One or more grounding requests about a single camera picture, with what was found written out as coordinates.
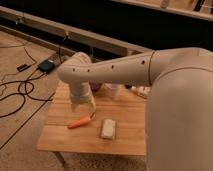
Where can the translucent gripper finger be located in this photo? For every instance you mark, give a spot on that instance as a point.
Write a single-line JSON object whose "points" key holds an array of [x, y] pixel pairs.
{"points": [[92, 109], [74, 110]]}

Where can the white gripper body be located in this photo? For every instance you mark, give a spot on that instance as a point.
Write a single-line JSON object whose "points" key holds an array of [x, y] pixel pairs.
{"points": [[80, 93]]}

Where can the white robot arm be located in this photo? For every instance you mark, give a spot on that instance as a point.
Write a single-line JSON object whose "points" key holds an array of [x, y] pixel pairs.
{"points": [[179, 109]]}

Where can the white paper cup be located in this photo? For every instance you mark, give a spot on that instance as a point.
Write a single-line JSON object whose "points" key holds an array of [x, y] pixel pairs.
{"points": [[113, 90]]}

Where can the white sponge block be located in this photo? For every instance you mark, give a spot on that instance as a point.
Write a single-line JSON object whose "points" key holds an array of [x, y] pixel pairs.
{"points": [[108, 129]]}

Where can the wooden table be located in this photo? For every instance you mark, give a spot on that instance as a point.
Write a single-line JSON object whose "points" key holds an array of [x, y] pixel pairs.
{"points": [[128, 110]]}

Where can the black box on floor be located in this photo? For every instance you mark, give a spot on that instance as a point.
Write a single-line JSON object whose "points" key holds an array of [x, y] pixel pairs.
{"points": [[46, 66]]}

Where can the white power strip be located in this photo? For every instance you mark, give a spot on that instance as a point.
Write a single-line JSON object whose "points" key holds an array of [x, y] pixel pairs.
{"points": [[141, 91]]}

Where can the small black device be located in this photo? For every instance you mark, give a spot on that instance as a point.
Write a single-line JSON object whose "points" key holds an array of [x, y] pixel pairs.
{"points": [[23, 67]]}

